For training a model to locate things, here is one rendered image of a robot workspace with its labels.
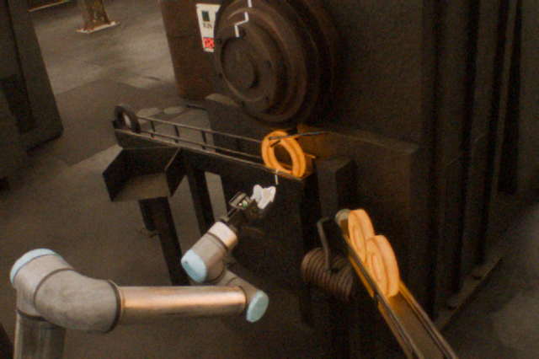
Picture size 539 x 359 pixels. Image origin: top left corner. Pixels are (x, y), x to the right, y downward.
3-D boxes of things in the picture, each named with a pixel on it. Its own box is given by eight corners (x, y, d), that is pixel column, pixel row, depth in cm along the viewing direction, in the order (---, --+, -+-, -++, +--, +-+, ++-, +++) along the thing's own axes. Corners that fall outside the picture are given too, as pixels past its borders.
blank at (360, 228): (356, 200, 152) (345, 202, 152) (376, 224, 138) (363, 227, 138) (360, 245, 159) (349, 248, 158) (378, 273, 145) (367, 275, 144)
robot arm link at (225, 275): (227, 312, 160) (213, 290, 152) (204, 295, 167) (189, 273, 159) (248, 289, 164) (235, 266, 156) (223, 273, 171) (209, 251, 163)
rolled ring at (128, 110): (128, 107, 251) (134, 104, 253) (109, 104, 264) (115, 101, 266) (139, 141, 259) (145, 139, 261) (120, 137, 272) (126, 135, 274)
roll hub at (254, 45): (231, 99, 181) (217, 17, 167) (290, 114, 162) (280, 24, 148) (218, 104, 177) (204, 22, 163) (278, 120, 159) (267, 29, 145)
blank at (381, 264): (376, 224, 138) (364, 227, 138) (398, 254, 124) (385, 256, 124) (379, 273, 144) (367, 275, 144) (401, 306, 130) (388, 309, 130)
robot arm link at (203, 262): (186, 275, 159) (173, 256, 152) (214, 246, 164) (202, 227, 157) (206, 289, 153) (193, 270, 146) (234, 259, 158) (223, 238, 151)
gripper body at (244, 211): (257, 196, 158) (230, 224, 153) (266, 215, 164) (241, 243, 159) (239, 189, 163) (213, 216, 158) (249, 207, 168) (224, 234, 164)
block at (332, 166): (339, 211, 187) (335, 151, 175) (358, 218, 182) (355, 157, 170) (320, 225, 181) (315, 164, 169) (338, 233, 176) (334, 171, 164)
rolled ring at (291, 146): (296, 141, 175) (303, 137, 177) (258, 129, 187) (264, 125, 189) (301, 188, 184) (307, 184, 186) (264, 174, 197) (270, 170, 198)
